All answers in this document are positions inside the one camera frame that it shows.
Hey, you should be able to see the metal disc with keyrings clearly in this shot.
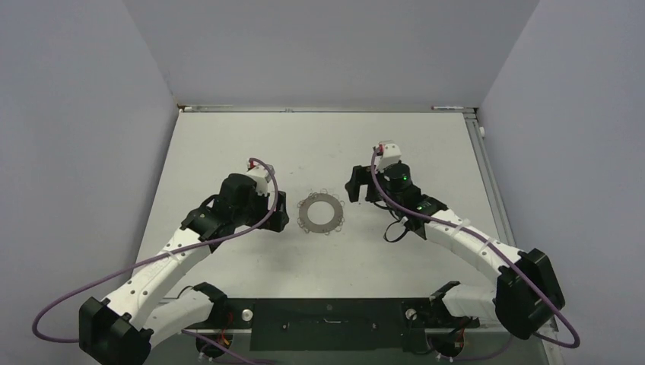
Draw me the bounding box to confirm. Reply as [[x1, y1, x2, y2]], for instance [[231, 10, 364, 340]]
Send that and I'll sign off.
[[297, 189, 345, 235]]

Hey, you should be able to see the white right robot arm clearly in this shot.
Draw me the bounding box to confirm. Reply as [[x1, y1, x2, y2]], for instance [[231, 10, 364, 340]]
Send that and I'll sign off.
[[345, 162, 565, 340]]

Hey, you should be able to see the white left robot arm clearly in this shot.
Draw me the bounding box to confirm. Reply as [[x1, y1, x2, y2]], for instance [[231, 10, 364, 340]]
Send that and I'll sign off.
[[79, 166, 289, 364]]

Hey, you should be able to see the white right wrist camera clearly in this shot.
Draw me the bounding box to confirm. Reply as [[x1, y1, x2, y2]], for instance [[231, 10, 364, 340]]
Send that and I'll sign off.
[[373, 141, 402, 173]]

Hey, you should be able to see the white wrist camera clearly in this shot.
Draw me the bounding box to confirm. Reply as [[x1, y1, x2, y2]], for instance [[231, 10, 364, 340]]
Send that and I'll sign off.
[[373, 141, 402, 173], [245, 160, 275, 196]]

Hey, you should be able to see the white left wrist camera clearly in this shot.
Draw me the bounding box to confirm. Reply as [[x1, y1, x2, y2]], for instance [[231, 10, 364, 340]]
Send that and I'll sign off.
[[245, 160, 275, 196]]

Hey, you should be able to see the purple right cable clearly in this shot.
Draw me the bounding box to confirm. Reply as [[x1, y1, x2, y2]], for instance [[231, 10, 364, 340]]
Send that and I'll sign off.
[[370, 147, 581, 350]]

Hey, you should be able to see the pen on rear rail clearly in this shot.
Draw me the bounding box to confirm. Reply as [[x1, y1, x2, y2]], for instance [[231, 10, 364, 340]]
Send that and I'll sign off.
[[431, 106, 465, 112]]

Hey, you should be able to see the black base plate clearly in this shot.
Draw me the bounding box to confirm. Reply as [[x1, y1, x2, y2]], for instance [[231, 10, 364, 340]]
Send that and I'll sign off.
[[193, 297, 480, 354]]

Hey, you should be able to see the aluminium rear rail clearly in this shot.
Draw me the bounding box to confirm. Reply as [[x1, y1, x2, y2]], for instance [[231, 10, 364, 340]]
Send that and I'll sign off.
[[178, 105, 476, 113]]

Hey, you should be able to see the aluminium rail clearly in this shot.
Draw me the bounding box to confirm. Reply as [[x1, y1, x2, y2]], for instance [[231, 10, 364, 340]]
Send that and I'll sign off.
[[178, 105, 476, 113], [463, 109, 516, 246]]

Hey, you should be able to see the aluminium right rail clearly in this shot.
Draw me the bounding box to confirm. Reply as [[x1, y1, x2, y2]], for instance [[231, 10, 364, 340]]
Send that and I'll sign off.
[[463, 109, 516, 246]]

